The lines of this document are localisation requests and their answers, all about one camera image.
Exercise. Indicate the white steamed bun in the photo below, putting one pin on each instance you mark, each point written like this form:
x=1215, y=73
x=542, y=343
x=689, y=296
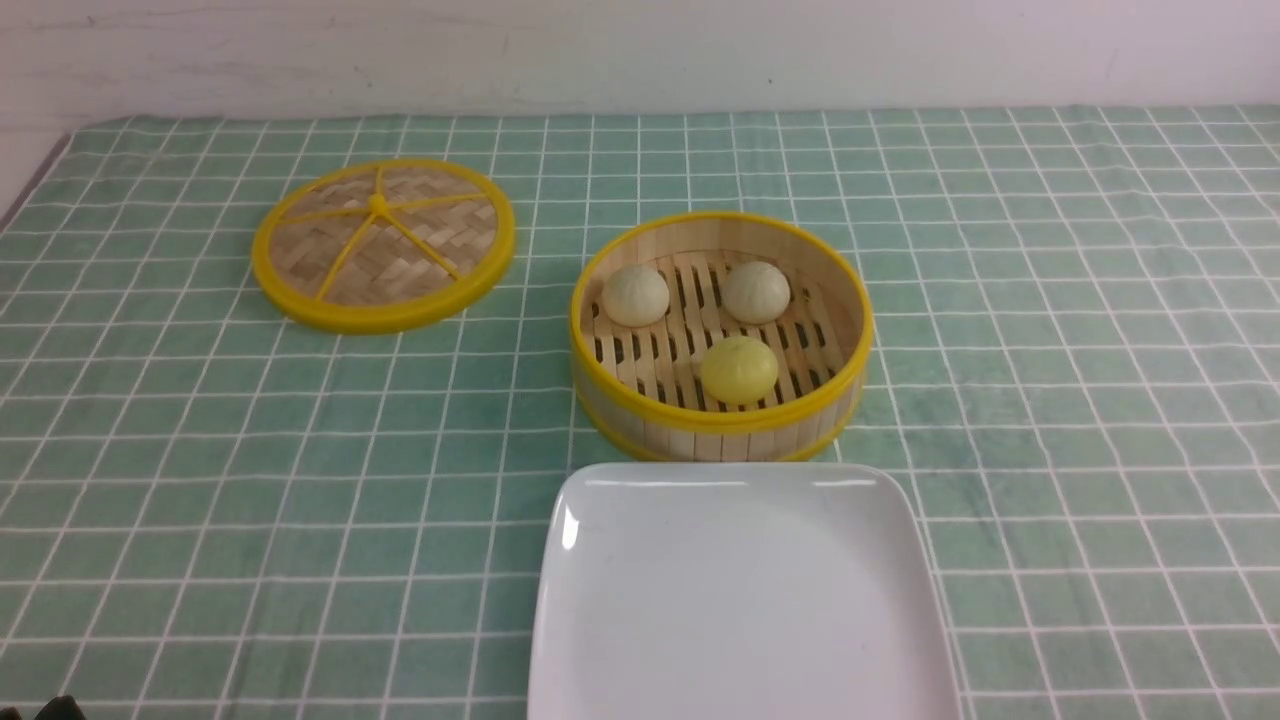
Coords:
x=635, y=296
x=755, y=293

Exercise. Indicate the yellow steamed bun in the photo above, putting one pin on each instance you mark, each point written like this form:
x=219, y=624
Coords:
x=739, y=371

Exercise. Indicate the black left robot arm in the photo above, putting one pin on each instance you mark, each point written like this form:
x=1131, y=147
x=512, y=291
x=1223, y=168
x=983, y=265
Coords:
x=61, y=708

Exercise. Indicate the white square plate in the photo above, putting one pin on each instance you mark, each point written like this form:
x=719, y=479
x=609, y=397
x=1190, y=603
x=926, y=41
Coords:
x=737, y=590

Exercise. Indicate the yellow rimmed bamboo steamer basket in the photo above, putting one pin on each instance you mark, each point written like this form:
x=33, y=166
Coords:
x=642, y=388

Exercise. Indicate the yellow rimmed bamboo steamer lid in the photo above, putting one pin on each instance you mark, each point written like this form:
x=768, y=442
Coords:
x=385, y=247

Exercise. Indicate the green checkered tablecloth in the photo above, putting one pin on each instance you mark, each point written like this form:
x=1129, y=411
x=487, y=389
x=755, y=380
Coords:
x=211, y=512

